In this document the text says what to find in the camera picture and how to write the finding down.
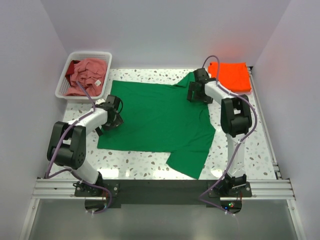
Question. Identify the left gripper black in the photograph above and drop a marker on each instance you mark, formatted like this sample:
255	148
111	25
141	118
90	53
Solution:
114	121

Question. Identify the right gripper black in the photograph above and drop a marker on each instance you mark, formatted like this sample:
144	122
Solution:
194	92

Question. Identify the green t shirt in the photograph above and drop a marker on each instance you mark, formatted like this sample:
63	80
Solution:
159	118

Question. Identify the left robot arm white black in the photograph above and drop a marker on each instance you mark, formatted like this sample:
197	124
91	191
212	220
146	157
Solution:
68	141

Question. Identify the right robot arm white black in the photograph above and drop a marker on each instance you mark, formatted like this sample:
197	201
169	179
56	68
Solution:
235	121

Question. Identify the pink folded shirt under stack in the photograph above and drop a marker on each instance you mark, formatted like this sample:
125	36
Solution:
245	93

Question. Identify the orange folded t shirt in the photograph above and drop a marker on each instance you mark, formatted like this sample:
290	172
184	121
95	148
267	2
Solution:
235	77

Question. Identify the pink t shirt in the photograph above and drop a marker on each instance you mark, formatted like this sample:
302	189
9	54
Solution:
90	73

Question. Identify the white plastic basket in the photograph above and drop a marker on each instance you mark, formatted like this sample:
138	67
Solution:
63	84

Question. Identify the dark red t shirt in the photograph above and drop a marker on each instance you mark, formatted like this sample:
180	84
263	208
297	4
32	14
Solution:
71	67

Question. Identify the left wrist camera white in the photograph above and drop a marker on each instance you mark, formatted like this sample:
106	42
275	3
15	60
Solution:
100	101

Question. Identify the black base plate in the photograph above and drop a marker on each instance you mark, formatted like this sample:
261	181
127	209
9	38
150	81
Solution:
116	193

